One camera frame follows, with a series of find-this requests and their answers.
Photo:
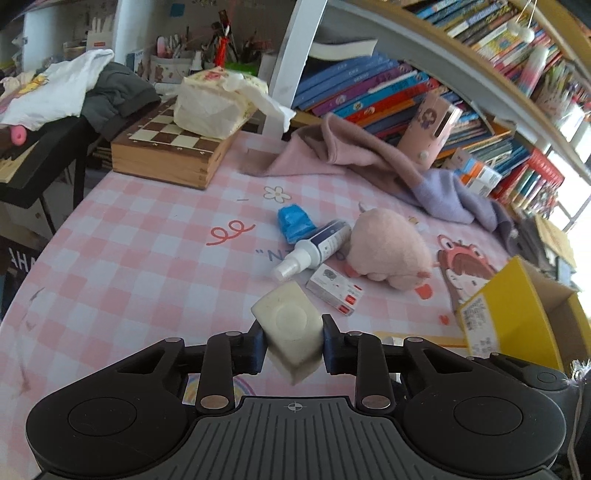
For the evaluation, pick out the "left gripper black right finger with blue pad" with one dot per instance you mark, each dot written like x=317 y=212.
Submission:
x=454 y=411

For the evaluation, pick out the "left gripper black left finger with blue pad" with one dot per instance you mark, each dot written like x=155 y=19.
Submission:
x=135 y=413

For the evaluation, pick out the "yellow cardboard box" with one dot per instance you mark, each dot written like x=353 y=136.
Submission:
x=522 y=313

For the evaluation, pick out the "white square soap block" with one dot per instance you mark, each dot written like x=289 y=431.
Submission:
x=293 y=329

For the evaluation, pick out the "white staples box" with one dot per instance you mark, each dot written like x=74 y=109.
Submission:
x=335 y=289

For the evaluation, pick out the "pink plush pig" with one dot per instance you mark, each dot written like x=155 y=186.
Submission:
x=385 y=247

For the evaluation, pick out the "white spray bottle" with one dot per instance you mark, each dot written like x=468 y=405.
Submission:
x=312 y=252

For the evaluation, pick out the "pile of papers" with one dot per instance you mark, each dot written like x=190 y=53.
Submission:
x=547 y=247

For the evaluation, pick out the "pink checkered tablecloth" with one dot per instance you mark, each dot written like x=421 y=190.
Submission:
x=139 y=261

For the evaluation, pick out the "orange white boxes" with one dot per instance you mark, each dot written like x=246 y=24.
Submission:
x=473 y=173

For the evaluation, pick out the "red dictionary book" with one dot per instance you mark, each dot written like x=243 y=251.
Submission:
x=539 y=164

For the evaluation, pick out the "wooden chess box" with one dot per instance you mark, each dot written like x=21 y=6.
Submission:
x=156 y=148

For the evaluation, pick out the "pink cylindrical container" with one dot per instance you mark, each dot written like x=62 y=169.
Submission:
x=429 y=130

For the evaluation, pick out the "white bookshelf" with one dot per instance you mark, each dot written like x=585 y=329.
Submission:
x=402 y=35

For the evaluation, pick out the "pink purple cloth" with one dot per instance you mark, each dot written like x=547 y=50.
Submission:
x=336 y=146

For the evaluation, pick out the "dark grey garment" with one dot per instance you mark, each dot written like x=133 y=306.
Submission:
x=118 y=98

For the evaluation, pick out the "tissue pack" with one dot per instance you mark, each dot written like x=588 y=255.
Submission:
x=216 y=103

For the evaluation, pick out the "white shirt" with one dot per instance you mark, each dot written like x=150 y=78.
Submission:
x=56 y=93

